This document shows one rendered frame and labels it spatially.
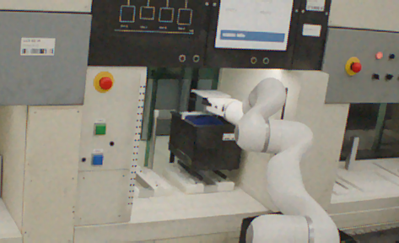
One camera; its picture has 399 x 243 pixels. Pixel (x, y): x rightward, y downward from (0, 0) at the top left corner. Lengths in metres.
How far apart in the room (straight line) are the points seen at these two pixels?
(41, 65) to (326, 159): 1.18
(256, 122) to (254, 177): 0.73
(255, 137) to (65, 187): 0.63
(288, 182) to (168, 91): 1.53
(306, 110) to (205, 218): 0.52
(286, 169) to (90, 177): 0.67
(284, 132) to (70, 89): 0.64
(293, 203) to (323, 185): 0.91
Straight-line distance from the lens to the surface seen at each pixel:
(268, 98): 2.02
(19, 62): 2.01
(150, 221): 2.35
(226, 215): 2.49
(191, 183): 2.64
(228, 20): 2.26
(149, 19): 2.13
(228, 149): 2.63
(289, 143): 1.95
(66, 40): 2.04
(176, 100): 3.28
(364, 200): 2.89
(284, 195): 1.80
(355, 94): 2.64
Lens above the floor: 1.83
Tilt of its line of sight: 18 degrees down
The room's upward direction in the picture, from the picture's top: 6 degrees clockwise
